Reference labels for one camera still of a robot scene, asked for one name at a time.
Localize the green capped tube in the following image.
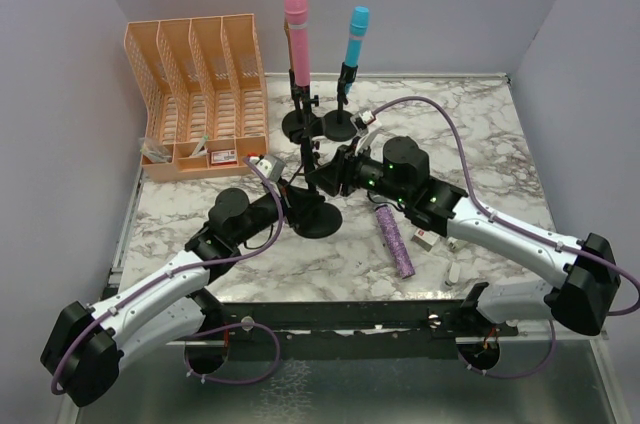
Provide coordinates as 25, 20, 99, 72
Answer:
197, 135, 209, 149

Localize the purple glitter microphone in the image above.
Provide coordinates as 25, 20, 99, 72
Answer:
375, 204, 415, 279

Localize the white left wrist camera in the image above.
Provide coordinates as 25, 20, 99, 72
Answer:
248, 154, 286, 183

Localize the gold microphone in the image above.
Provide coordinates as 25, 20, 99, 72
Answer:
283, 19, 295, 72

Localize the red white small card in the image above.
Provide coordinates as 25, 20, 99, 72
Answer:
209, 149, 237, 167

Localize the clear plastic bag of parts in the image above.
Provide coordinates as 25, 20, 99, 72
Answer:
139, 137, 172, 164

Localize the blue microphone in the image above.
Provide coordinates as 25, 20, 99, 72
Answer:
341, 6, 370, 94

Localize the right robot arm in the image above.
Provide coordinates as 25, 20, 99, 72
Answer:
307, 137, 620, 336

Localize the black mic stand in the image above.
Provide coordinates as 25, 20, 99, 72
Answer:
323, 62, 358, 142
281, 68, 323, 144
294, 121, 344, 239

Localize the white red small box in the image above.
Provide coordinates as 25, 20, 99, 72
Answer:
411, 229, 439, 252

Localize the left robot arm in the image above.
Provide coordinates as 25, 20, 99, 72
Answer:
40, 182, 329, 407

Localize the orange plastic file organizer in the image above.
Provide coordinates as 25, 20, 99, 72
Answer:
124, 14, 269, 183

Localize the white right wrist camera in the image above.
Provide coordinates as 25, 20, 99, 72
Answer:
351, 111, 381, 154

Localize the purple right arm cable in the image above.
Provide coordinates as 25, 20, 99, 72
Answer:
372, 96, 640, 379

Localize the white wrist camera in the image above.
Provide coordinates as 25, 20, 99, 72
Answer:
351, 111, 381, 154
248, 154, 286, 183

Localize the white charger adapter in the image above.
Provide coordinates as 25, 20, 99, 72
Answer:
446, 238, 464, 252

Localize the black mini tripod stand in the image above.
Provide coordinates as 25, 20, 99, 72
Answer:
298, 87, 319, 190

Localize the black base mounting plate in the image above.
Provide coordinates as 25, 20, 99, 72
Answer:
183, 299, 517, 367

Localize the pink microphone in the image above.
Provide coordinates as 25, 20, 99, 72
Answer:
284, 0, 311, 88

